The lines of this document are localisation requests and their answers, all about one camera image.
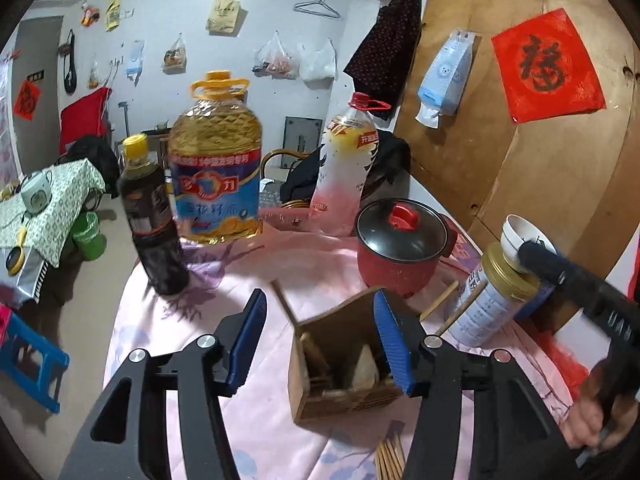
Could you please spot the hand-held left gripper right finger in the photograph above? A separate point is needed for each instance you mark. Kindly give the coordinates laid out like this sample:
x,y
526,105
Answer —
x,y
392,340

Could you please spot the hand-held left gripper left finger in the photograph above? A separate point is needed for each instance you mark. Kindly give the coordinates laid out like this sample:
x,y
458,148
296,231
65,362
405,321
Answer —
x,y
247,340

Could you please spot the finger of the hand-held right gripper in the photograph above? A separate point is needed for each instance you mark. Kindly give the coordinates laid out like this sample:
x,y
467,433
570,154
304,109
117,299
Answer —
x,y
542,260

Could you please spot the wooden chopstick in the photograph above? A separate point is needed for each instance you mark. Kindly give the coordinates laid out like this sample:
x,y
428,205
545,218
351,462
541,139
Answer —
x,y
284,301
439,301
445,327

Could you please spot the wooden chopstick holder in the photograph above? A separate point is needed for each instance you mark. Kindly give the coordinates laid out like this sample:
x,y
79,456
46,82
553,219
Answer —
x,y
350,402

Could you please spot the bundle of wooden chopsticks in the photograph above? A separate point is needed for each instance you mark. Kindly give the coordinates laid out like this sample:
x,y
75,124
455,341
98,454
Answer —
x,y
390,457

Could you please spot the person's right hand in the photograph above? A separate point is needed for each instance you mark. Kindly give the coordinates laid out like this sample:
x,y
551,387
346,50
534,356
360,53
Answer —
x,y
590,422

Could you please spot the white bowl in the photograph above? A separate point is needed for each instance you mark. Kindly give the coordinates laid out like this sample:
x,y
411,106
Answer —
x,y
515,235

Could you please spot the red plastic bag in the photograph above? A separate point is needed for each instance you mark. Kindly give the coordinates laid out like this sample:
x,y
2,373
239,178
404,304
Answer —
x,y
565,360

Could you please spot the red electric pot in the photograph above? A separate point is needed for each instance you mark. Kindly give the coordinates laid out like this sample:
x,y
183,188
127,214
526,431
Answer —
x,y
400,275

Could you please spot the milk powder can gold lid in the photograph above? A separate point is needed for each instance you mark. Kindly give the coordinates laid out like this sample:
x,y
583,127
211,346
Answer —
x,y
480,310

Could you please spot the round wooden board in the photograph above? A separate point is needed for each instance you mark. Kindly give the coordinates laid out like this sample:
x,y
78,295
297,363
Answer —
x,y
550,170

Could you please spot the pink floral tablecloth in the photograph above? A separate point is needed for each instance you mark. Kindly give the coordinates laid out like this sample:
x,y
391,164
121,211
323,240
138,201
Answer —
x,y
310,260

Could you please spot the glass lid with red knob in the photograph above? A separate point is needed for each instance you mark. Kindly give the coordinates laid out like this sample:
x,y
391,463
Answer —
x,y
400,235

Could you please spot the dark soy sauce bottle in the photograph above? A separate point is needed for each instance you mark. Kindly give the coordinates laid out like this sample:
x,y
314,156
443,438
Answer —
x,y
150,220

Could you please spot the pink white drink bottle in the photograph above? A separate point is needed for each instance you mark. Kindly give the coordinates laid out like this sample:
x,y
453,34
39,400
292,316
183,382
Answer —
x,y
340,175

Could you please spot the black jacket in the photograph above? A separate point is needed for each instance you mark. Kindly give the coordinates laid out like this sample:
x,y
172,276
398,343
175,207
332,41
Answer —
x,y
305,175

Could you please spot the wicker chair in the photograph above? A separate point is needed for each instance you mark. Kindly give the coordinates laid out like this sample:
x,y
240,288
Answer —
x,y
272,160

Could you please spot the large cooking oil bottle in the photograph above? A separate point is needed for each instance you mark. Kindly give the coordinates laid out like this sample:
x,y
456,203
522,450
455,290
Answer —
x,y
215,160

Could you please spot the green bucket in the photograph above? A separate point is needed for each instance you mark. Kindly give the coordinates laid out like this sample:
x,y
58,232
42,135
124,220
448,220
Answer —
x,y
90,240

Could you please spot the blue white hanging bag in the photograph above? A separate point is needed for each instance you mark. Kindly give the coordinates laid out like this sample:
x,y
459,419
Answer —
x,y
445,75

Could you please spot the blue plastic stool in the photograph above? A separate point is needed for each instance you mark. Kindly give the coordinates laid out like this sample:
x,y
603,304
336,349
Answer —
x,y
35,355

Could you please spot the green floral tablecloth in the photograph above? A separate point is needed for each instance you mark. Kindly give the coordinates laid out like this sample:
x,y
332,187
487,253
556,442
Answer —
x,y
60,200

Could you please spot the black clothing pile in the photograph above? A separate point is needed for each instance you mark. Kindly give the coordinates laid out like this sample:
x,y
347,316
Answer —
x,y
92,157

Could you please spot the yellow round gadget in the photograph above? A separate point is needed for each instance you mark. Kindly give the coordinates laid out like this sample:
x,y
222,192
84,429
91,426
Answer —
x,y
15,257

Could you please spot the white round appliance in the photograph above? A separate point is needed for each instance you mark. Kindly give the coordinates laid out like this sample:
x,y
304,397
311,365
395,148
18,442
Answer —
x,y
36,192

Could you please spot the dark dotted hanging cloth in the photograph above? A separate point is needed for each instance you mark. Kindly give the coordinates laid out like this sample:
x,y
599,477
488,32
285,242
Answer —
x,y
390,45

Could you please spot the red cloth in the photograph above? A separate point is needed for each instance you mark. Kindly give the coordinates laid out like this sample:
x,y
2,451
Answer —
x,y
85,115

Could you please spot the clear plastic bag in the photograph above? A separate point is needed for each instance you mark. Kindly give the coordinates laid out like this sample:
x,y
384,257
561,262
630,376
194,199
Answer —
x,y
275,62

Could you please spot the white plastic bag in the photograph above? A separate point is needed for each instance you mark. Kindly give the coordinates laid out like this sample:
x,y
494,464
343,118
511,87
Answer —
x,y
317,62

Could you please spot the plastic bag with snacks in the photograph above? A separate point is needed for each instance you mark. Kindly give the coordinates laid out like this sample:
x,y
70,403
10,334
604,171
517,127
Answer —
x,y
174,57

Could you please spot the blue white packet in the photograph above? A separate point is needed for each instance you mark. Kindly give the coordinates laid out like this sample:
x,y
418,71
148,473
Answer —
x,y
134,60

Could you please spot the small hanging bag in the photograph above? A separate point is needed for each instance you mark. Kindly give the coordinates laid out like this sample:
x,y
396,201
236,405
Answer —
x,y
94,79

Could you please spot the small red paper decoration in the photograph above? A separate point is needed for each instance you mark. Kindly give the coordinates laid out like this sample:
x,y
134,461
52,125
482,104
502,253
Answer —
x,y
27,100

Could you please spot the yellow paper bag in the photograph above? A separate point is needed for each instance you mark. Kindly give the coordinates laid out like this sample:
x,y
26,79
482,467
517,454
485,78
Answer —
x,y
225,15

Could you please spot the small yellow bag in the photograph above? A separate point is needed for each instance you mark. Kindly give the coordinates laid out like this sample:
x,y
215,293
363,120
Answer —
x,y
113,14

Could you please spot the grey door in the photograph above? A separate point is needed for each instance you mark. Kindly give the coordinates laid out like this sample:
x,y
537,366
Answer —
x,y
42,50

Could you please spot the grey wall panel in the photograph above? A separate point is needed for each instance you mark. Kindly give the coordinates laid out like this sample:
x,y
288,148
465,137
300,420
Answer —
x,y
300,135

